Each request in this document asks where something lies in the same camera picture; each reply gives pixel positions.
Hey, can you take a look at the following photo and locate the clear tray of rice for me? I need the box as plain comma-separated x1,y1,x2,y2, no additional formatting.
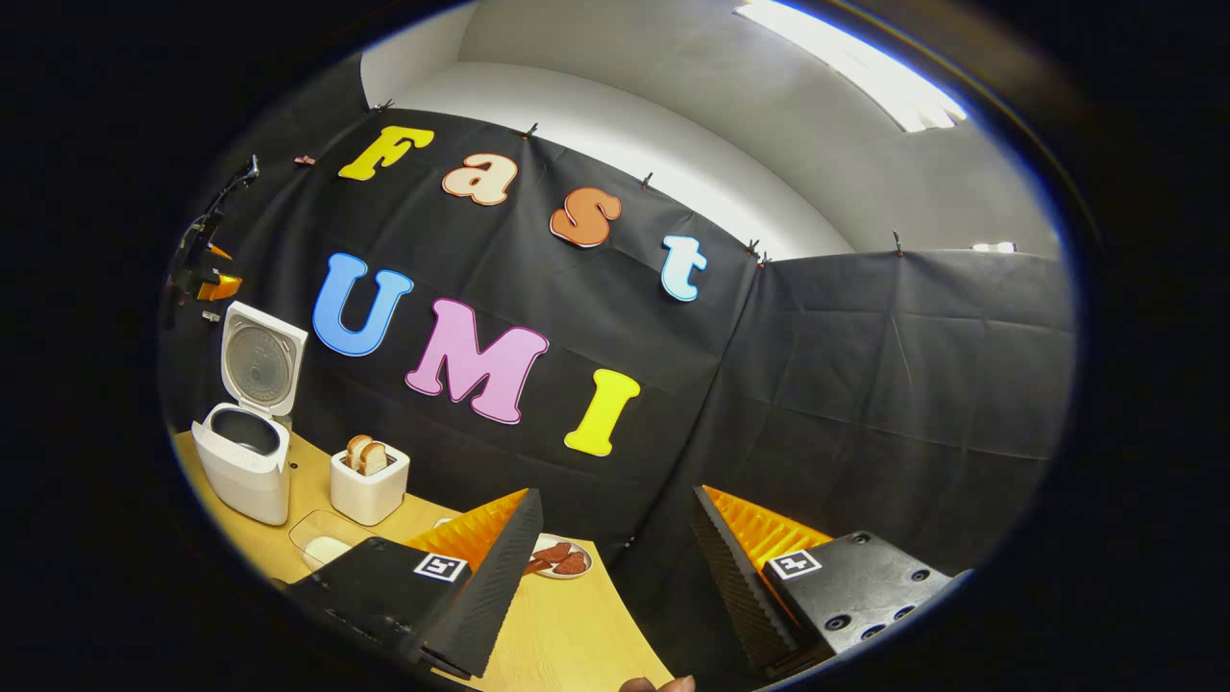
288,509,381,570

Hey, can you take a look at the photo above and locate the white rice cooker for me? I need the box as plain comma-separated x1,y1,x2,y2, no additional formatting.
190,300,309,527

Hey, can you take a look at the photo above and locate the black backdrop cloth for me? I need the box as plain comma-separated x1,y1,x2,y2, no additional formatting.
159,53,1077,674

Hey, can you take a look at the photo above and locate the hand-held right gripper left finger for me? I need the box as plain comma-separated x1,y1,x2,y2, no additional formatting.
288,487,545,681

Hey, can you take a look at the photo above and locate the white round plate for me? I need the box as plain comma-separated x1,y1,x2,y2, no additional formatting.
527,533,593,581

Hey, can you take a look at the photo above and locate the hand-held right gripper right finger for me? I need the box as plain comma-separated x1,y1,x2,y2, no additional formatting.
692,484,972,679

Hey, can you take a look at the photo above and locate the row of black clips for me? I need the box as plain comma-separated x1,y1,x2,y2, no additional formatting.
373,98,906,267

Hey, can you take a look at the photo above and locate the white toaster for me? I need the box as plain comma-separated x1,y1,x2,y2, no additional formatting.
330,442,411,527

